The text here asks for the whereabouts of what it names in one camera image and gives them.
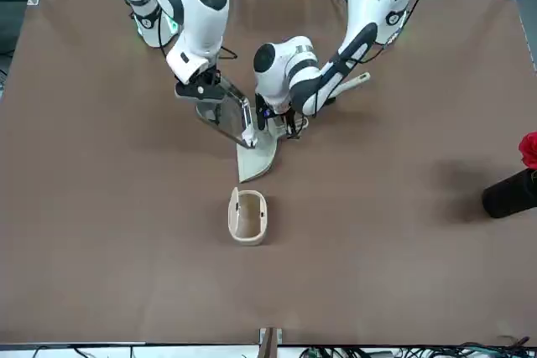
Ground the red rose bouquet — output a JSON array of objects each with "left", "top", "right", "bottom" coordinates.
[{"left": 518, "top": 131, "right": 537, "bottom": 170}]

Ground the cream hand brush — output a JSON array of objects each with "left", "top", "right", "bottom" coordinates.
[{"left": 322, "top": 72, "right": 373, "bottom": 106}]

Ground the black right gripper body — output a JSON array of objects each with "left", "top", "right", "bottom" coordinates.
[{"left": 196, "top": 65, "right": 222, "bottom": 87}]

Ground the cream plastic dustpan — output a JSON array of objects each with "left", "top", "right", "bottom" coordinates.
[{"left": 235, "top": 117, "right": 310, "bottom": 185}]

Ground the black cylindrical vase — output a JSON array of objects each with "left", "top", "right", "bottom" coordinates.
[{"left": 481, "top": 167, "right": 537, "bottom": 220}]

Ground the rectangular metal tray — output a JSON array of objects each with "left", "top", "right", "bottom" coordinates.
[{"left": 195, "top": 76, "right": 255, "bottom": 149}]

